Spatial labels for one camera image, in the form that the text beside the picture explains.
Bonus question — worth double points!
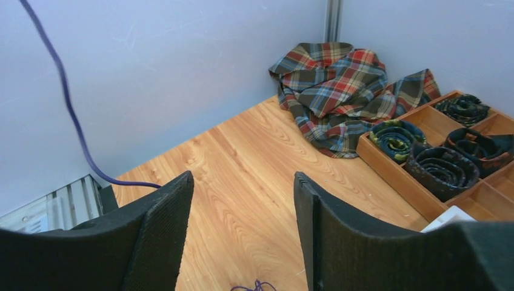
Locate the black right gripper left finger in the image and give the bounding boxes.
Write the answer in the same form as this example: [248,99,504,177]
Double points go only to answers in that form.
[1,171,195,290]

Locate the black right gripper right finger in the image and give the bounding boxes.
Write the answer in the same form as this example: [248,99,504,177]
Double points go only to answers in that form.
[293,172,513,290]

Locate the purple cable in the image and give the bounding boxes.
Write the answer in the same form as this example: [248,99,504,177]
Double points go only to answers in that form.
[229,279,278,291]

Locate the white plastic bin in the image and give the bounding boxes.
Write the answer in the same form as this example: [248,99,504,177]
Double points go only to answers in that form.
[421,206,476,233]

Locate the rolled dark floral cloth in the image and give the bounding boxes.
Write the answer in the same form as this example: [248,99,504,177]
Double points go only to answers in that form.
[404,142,479,202]

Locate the rolled blue yellow floral cloth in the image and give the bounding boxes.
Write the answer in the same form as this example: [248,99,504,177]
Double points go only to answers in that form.
[369,119,427,164]

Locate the wooden compartment tray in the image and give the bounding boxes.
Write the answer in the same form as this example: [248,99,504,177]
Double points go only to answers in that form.
[357,91,513,221]

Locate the plaid cloth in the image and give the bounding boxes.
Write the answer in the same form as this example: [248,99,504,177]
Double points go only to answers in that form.
[269,42,441,158]

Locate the rolled dark cloth middle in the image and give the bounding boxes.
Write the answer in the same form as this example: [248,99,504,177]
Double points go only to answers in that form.
[444,128,513,179]

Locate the rolled dark cloth top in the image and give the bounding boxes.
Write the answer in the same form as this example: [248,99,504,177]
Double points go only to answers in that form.
[435,94,490,128]

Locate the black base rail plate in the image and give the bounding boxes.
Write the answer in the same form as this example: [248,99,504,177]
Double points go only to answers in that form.
[99,186,119,215]

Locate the white slotted cable duct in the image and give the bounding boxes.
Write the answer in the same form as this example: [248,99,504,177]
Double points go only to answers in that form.
[1,175,103,234]

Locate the left aluminium frame post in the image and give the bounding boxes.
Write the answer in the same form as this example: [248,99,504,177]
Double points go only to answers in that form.
[324,0,343,42]

